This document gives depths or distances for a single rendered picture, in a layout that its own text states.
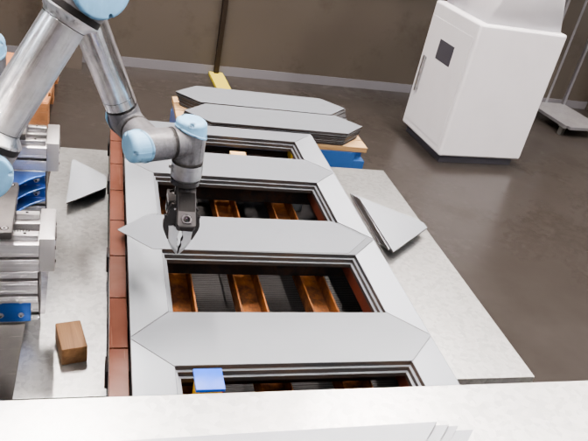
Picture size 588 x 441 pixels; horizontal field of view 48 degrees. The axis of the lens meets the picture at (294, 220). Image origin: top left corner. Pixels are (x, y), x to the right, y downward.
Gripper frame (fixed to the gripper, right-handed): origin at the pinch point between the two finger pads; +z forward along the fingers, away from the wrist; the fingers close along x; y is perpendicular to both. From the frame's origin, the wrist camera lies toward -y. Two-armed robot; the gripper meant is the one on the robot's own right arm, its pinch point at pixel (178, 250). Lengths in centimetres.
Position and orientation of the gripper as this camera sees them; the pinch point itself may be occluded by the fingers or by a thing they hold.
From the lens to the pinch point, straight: 170.4
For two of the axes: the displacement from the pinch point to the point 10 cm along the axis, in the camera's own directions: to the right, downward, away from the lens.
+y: -2.2, -5.2, 8.2
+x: -9.6, -0.4, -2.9
